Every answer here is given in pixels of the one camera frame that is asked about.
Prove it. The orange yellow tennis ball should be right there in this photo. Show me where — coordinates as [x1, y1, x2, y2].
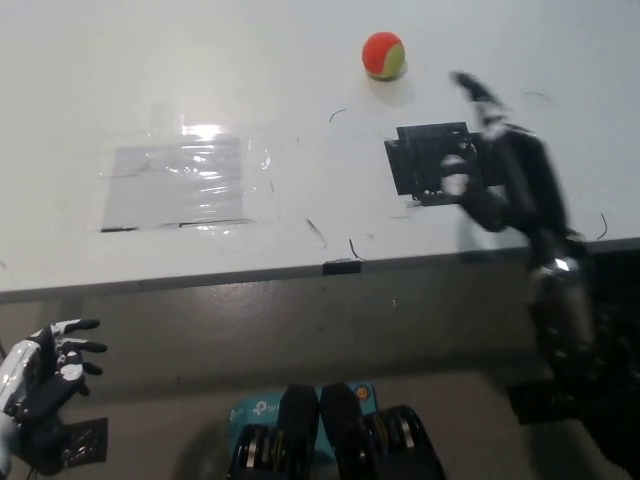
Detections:
[361, 31, 407, 82]

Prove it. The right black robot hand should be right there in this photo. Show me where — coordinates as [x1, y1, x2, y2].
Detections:
[439, 72, 585, 270]

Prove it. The small black tape strip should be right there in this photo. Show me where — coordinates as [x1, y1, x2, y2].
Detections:
[322, 259, 363, 276]

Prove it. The teal router box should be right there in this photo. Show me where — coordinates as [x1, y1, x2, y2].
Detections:
[228, 380, 376, 454]

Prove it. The black tape patch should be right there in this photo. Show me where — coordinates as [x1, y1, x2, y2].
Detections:
[383, 120, 501, 209]

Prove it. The left black robot body block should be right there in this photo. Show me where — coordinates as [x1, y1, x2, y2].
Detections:
[225, 383, 321, 480]

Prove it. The clear plastic tape film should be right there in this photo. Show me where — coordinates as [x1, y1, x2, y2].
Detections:
[98, 101, 281, 234]

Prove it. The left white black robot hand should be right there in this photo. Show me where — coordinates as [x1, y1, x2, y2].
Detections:
[0, 318, 109, 432]

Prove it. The clear plastic taped sheet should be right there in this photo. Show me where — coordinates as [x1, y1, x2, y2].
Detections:
[100, 137, 242, 233]

